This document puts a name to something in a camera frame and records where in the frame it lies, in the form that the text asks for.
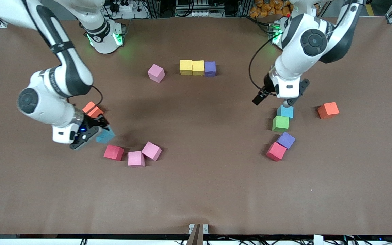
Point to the light blue foam cube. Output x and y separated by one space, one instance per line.
107 136
285 112

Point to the red foam cube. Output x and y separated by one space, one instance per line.
113 152
276 151

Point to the purple foam cube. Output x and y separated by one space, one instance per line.
286 140
210 68

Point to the yellow foam cube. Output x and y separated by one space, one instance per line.
198 67
185 67

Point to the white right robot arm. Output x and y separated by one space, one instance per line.
44 110

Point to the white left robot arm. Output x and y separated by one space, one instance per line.
294 61

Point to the orange foam cube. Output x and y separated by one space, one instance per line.
328 110
90 109

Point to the green foam cube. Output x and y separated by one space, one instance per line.
280 123

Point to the light pink foam cube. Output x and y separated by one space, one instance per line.
151 150
156 73

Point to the bag of oranges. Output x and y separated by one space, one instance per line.
264 8

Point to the white power strip with plugs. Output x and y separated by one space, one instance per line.
134 15

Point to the brown table cover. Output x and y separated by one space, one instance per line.
196 190

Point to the metal bracket with post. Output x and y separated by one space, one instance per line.
197 234

